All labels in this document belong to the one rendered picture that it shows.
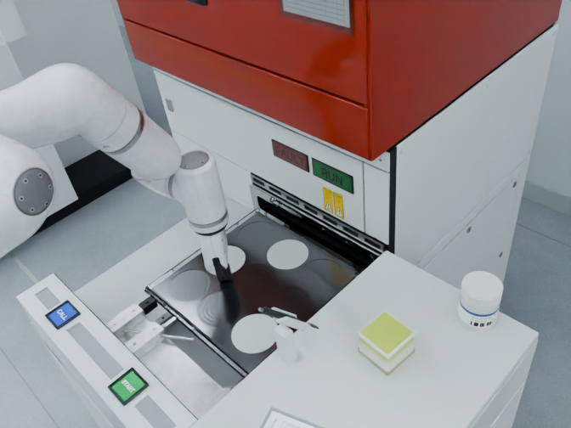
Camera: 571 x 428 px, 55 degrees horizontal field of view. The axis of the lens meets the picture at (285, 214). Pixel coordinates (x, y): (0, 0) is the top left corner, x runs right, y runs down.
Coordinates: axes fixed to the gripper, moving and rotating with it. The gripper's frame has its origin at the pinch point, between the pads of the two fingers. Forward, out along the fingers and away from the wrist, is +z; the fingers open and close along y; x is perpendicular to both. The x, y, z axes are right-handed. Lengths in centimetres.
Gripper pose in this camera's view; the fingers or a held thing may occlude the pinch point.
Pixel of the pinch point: (223, 272)
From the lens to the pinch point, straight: 128.1
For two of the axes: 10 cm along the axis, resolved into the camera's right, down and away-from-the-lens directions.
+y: 1.0, 6.4, -7.6
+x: 9.9, -1.5, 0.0
